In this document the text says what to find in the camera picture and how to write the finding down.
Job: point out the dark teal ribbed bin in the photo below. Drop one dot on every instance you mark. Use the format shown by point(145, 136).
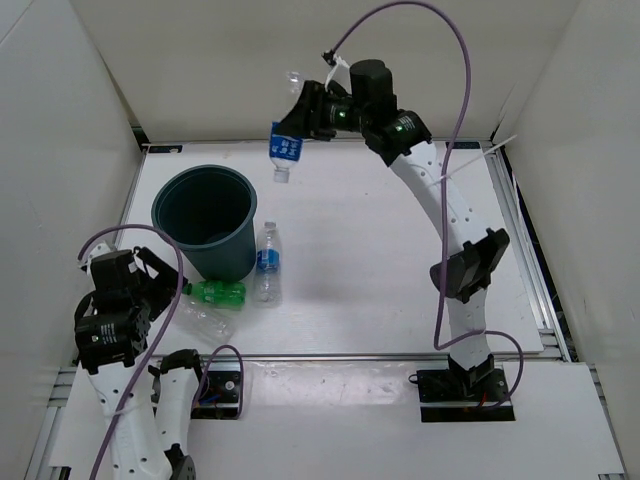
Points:
point(209, 212)

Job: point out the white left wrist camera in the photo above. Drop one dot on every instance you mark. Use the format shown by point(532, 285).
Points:
point(98, 250)

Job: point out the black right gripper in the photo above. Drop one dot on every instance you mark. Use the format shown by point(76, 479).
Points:
point(300, 123)

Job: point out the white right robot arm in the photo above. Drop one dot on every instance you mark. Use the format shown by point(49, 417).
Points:
point(403, 142)

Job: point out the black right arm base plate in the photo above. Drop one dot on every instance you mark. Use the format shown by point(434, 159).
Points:
point(443, 399)

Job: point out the blue label bottle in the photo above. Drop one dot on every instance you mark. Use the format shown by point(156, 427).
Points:
point(285, 151)
point(267, 278)

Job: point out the clear plastic bottle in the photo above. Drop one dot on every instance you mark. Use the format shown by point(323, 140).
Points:
point(203, 321)

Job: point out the white cable tie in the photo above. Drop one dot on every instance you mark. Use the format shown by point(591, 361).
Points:
point(479, 157)

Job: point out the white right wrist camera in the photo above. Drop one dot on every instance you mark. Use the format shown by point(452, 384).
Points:
point(338, 70)

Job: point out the green plastic bottle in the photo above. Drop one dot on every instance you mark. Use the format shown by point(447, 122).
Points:
point(220, 294)

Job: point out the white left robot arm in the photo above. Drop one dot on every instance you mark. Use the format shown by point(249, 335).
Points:
point(146, 408)

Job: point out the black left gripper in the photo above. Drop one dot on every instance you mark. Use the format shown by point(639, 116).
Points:
point(164, 282)

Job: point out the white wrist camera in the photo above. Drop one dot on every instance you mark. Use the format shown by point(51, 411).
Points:
point(98, 250)
point(338, 70)

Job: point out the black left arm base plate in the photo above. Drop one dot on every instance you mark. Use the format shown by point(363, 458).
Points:
point(221, 396)

